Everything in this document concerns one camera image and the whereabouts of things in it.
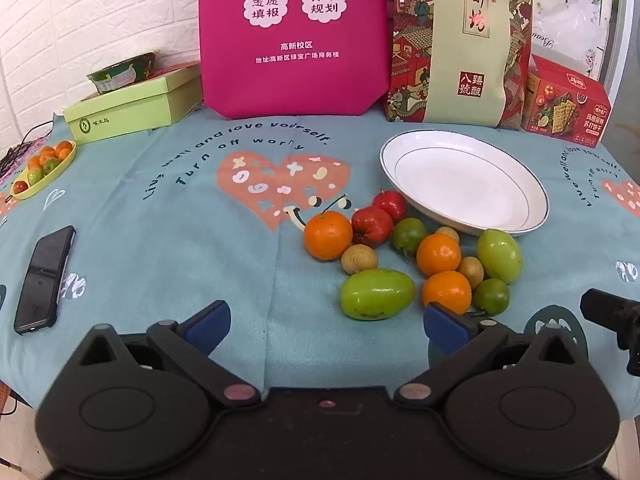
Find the magenta tote bag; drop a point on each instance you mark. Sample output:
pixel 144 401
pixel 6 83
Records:
pixel 300 75

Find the green paper bowl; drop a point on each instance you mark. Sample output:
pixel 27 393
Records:
pixel 122 77

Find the orange tangerine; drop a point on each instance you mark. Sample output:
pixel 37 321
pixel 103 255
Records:
pixel 438 255
pixel 328 235
pixel 446 291

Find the red cherry tomato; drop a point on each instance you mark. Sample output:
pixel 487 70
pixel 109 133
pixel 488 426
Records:
pixel 20 186

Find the small orange kumquat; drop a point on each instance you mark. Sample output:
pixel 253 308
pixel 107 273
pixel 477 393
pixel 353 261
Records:
pixel 47 152
pixel 34 161
pixel 64 149

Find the orange green cherry tomato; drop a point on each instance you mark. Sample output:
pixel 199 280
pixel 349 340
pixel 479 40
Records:
pixel 50 165

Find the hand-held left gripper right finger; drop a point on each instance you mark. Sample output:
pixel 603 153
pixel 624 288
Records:
pixel 445 325

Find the brown longan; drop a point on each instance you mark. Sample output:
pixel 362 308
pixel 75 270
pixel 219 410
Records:
pixel 360 259
pixel 471 271
pixel 447 233

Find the large oval green mango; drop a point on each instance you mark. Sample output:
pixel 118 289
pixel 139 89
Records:
pixel 500 255
pixel 377 294

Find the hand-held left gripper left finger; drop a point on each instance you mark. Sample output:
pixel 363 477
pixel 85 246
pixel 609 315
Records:
pixel 207 322

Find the teal printed tablecloth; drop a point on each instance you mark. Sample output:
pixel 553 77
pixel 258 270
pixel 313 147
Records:
pixel 200 260

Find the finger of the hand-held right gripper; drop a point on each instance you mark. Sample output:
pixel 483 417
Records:
pixel 600 305

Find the red wax apple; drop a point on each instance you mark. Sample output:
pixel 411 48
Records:
pixel 372 225
pixel 390 204

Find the red green patterned gift bag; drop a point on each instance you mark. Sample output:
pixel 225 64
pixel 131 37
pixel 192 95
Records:
pixel 460 35

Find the light green shoe box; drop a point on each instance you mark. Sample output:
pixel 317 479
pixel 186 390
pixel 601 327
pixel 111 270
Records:
pixel 125 115

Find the white floral bag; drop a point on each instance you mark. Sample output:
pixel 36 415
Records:
pixel 570 10

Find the small round green fruit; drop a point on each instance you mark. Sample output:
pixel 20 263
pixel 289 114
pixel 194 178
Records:
pixel 492 295
pixel 409 235

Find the yellow-green oblong dish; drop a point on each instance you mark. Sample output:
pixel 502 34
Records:
pixel 31 194

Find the red cracker box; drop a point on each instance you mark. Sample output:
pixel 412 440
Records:
pixel 565 110

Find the black smartphone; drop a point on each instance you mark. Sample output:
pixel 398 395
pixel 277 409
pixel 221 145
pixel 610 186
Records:
pixel 42 280

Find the white plate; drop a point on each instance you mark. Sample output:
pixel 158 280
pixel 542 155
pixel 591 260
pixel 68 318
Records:
pixel 465 180

